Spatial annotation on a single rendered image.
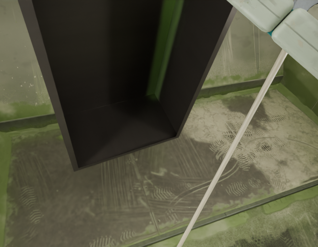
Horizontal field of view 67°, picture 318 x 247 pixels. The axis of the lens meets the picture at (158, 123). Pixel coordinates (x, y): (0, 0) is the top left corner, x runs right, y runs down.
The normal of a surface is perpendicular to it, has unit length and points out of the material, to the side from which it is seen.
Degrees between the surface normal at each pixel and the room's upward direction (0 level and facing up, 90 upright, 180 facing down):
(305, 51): 72
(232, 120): 0
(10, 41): 57
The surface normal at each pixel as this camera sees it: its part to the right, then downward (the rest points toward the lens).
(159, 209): 0.08, -0.70
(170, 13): 0.41, 0.79
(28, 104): 0.33, 0.19
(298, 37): -0.43, 0.34
